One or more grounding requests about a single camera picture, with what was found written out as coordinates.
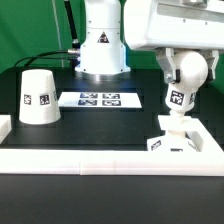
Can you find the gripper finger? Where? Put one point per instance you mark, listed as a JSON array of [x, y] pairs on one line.
[[165, 59], [212, 58]]

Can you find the white marker tag sheet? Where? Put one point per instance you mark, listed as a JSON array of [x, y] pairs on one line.
[[99, 100]]

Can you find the white lamp base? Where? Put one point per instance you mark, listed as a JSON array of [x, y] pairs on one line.
[[175, 138]]

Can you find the white lamp bulb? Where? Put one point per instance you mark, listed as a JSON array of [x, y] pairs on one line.
[[193, 73]]

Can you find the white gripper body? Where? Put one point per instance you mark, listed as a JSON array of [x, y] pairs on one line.
[[183, 24]]

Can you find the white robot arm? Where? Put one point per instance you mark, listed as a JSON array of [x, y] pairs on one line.
[[103, 52]]

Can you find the white lamp shade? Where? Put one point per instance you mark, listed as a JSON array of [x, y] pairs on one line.
[[38, 99]]

